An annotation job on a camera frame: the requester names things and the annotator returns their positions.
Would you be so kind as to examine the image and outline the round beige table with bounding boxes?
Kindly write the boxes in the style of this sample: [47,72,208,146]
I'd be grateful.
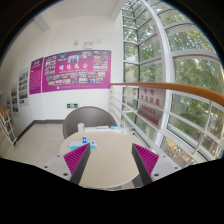
[59,130,144,188]

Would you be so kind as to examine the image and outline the narrow magenta wall poster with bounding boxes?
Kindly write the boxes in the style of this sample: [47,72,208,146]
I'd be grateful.
[29,58,44,95]

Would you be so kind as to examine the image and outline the white cup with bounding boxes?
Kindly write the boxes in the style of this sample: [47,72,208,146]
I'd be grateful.
[77,123,85,132]

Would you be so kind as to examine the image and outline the white power strip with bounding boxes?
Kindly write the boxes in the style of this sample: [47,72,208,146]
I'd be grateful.
[68,141,97,150]

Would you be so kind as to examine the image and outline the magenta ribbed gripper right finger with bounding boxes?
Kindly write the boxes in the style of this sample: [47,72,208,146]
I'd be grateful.
[132,143,159,185]

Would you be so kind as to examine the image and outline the white red warning sign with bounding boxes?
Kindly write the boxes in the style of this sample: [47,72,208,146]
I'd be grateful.
[137,87,166,128]

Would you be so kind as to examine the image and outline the orange wooden handrail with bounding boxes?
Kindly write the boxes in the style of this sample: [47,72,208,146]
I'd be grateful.
[111,82,224,107]

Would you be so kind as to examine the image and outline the large magenta wall poster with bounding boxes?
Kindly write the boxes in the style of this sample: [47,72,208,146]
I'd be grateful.
[42,50,111,92]

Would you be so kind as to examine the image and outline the white papers on table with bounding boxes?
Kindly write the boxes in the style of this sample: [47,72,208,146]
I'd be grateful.
[85,126,110,132]

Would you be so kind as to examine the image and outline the green exit sign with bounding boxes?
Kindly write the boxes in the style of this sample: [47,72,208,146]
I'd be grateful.
[67,103,78,109]

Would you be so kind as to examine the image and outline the white metal railing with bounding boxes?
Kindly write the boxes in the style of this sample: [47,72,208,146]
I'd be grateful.
[110,86,224,168]

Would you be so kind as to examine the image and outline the grey chair backrest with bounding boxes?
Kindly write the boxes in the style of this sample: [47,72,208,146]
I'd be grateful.
[63,106,116,138]

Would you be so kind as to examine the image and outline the blue white charger plug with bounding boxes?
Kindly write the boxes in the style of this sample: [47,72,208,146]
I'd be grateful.
[82,137,87,143]

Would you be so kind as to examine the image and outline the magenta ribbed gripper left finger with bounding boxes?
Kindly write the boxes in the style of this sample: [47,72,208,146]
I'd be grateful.
[64,144,91,184]

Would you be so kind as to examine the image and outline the white photo wall poster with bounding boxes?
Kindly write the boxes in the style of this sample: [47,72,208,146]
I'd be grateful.
[19,69,29,106]

